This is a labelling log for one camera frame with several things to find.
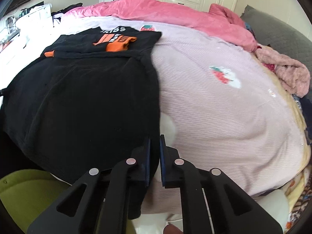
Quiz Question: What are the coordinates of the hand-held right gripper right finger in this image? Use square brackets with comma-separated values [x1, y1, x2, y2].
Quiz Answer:
[159, 135, 284, 234]

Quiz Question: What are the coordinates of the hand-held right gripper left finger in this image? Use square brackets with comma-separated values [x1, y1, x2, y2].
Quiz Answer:
[27, 136, 152, 234]

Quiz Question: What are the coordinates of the black long-sleeved sweater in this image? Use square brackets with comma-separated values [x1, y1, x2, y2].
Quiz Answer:
[0, 26, 163, 221]

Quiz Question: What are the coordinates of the pile of dark clothes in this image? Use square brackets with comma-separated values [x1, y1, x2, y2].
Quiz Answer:
[51, 2, 83, 17]

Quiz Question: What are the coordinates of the light pink strawberry bed sheet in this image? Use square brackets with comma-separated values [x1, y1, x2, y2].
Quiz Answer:
[52, 16, 308, 215]

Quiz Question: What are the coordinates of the green stool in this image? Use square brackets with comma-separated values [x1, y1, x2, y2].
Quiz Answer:
[0, 169, 137, 234]

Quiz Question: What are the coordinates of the yellow patterned blanket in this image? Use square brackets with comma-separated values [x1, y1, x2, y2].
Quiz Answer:
[268, 61, 312, 232]

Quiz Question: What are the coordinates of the pink duvet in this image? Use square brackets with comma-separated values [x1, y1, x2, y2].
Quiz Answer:
[61, 0, 257, 53]

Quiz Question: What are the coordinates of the pink fuzzy cloth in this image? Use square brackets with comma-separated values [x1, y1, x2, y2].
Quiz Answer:
[255, 44, 310, 98]

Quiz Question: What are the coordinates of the white dresser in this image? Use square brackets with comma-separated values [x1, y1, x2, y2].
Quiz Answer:
[15, 3, 53, 27]

